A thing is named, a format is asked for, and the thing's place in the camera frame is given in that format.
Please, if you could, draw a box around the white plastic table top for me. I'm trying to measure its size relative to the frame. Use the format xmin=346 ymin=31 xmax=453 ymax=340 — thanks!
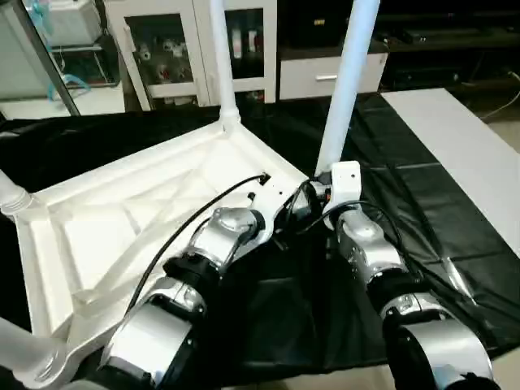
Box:
xmin=10 ymin=121 xmax=310 ymax=390

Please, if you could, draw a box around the black shiny table mat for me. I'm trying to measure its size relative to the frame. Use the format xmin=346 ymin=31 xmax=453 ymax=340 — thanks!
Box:
xmin=0 ymin=93 xmax=520 ymax=362

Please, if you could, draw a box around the white drawer unit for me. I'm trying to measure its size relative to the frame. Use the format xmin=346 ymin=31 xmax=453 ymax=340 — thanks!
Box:
xmin=279 ymin=52 xmax=389 ymax=101

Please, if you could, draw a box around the white side table board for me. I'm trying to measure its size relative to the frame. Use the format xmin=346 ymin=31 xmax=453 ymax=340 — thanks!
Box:
xmin=379 ymin=88 xmax=520 ymax=261

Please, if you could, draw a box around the black box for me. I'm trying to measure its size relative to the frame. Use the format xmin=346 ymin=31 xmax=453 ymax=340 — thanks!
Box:
xmin=300 ymin=14 xmax=338 ymax=46

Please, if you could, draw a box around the white glass door cabinet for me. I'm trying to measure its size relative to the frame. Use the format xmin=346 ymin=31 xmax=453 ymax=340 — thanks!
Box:
xmin=103 ymin=0 xmax=280 ymax=111

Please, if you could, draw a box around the light blue plastic stool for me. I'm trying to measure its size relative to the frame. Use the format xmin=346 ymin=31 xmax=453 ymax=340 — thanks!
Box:
xmin=46 ymin=75 xmax=93 ymax=101

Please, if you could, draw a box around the white floor cable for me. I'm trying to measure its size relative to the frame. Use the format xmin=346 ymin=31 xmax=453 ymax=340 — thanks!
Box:
xmin=481 ymin=71 xmax=520 ymax=121

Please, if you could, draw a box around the glass tank metal frame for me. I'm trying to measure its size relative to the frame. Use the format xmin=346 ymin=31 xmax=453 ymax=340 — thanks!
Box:
xmin=50 ymin=34 xmax=123 ymax=89

